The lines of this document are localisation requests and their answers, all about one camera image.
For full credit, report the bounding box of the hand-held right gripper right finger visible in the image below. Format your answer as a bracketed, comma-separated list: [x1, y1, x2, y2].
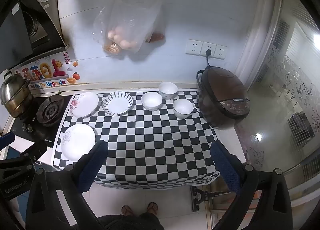
[210, 141, 293, 230]

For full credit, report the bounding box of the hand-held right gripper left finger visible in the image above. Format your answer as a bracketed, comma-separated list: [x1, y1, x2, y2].
[26, 140, 109, 230]

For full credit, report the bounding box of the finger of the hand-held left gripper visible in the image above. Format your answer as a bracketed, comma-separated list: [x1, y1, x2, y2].
[0, 132, 16, 151]
[0, 138, 48, 169]

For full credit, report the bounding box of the white plate with grey flower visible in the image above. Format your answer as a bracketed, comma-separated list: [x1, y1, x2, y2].
[60, 123, 96, 162]

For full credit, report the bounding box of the white plate with pink flowers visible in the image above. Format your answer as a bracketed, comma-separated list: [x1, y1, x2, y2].
[69, 92, 100, 118]

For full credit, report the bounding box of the white plate with dark stripes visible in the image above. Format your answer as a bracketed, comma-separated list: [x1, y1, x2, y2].
[102, 91, 134, 116]

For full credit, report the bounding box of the plain white bowl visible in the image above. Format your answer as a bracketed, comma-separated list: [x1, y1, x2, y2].
[172, 98, 194, 119]
[141, 92, 163, 111]

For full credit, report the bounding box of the white bowl with blue pattern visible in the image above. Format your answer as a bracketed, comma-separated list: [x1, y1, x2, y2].
[158, 82, 178, 100]

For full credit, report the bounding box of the black glass gas cooktop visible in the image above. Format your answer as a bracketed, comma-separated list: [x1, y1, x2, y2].
[7, 95, 73, 149]

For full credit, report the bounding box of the blue kitchen cabinet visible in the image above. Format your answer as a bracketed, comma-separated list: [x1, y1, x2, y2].
[10, 190, 32, 230]

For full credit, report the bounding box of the round gas burner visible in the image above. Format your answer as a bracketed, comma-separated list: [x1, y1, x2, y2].
[37, 95, 64, 127]

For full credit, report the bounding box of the black mop head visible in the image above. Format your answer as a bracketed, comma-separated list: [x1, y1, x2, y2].
[190, 186, 213, 212]

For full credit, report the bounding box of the stainless steel steamer pot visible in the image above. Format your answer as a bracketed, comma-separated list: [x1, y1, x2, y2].
[0, 71, 34, 118]

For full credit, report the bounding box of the black and white checkered mat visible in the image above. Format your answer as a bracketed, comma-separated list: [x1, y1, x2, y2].
[51, 88, 223, 192]

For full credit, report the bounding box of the brown rice cooker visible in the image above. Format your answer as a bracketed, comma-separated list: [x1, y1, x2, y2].
[196, 66, 251, 130]

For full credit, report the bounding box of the person's right foot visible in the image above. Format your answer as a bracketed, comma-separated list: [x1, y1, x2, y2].
[147, 202, 158, 217]

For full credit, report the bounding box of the patterned glass sliding door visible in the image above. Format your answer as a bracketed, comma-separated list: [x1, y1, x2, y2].
[237, 0, 320, 208]

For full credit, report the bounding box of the black range hood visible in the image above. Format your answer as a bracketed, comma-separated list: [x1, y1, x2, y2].
[0, 0, 70, 63]

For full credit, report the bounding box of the small bag of orange snacks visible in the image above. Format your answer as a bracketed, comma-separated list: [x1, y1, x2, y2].
[102, 41, 123, 55]

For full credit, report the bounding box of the clear plastic bag of eggs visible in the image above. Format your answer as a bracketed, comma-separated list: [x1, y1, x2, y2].
[92, 0, 167, 56]

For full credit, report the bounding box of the colourful wall sticker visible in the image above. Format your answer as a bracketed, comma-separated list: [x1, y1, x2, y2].
[15, 52, 80, 90]

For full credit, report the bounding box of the black power cord with plug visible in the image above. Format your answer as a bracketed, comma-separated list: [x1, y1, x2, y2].
[205, 49, 213, 69]

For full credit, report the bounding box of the white wall socket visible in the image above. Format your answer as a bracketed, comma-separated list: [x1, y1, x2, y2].
[214, 44, 228, 60]
[201, 42, 217, 58]
[185, 39, 203, 55]

